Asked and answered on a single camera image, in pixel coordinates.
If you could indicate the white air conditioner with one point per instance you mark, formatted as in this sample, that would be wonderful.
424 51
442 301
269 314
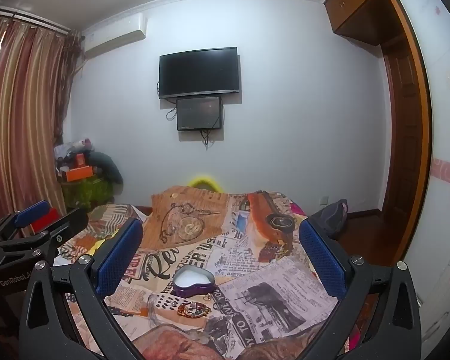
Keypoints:
114 35

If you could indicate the striped brown curtain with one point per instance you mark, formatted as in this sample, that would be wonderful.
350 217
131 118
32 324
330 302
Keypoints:
18 120

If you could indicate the dark bag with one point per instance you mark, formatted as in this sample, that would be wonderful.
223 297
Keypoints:
330 215

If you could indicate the wooden overhead cabinet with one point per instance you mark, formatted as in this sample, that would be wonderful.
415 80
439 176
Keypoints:
360 7

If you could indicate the white wall outlet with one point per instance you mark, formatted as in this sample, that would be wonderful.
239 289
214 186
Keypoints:
324 200

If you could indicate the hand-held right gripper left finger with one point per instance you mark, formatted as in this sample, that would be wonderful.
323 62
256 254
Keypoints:
120 257

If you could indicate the yellow cloth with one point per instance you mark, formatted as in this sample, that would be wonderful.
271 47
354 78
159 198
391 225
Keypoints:
96 246

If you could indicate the red box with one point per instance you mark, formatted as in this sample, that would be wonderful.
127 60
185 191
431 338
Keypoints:
45 222

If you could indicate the small black wall monitor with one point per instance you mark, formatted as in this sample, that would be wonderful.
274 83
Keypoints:
198 113

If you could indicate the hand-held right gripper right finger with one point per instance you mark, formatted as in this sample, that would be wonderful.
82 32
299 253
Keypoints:
322 258

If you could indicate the newspaper print blanket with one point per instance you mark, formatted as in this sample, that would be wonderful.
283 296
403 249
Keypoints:
247 270

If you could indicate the yellow plastic seat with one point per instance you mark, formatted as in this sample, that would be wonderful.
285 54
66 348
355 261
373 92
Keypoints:
204 180

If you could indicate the purple heart-shaped tin box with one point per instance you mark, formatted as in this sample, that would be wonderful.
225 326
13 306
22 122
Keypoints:
193 279

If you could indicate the flat orange box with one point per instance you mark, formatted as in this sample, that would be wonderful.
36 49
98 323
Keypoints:
79 174

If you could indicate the pink cloth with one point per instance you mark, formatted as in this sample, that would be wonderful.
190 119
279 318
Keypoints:
298 208

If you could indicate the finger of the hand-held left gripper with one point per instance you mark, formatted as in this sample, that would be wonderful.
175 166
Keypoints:
73 219
32 210

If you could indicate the black wall television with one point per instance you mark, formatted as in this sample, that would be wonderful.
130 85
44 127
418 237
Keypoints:
198 71

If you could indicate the green patterned box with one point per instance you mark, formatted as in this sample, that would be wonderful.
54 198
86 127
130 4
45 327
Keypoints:
88 195

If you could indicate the curtain rail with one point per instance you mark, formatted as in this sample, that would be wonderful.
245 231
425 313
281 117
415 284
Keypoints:
30 18

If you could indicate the small orange box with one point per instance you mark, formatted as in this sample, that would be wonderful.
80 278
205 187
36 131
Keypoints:
80 159

